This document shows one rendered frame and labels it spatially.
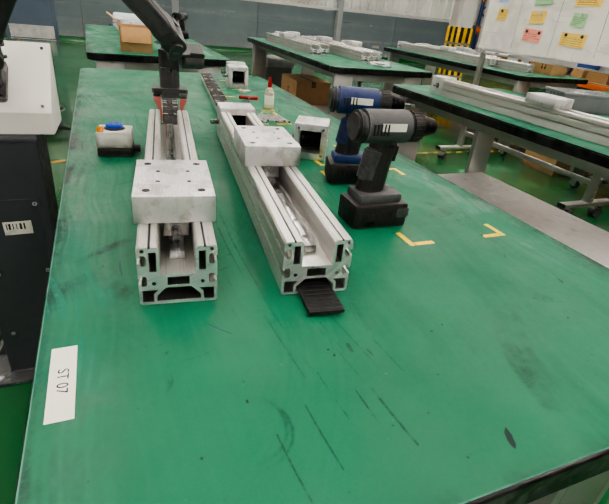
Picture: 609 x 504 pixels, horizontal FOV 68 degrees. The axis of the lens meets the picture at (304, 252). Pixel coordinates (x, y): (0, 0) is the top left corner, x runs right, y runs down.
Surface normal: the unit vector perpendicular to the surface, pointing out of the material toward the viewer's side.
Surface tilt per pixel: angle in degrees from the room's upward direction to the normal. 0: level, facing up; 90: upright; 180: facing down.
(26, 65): 42
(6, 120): 90
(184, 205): 90
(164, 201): 90
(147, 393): 0
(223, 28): 90
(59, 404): 0
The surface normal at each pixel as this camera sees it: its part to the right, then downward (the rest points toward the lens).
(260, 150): 0.26, 0.48
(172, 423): 0.09, -0.88
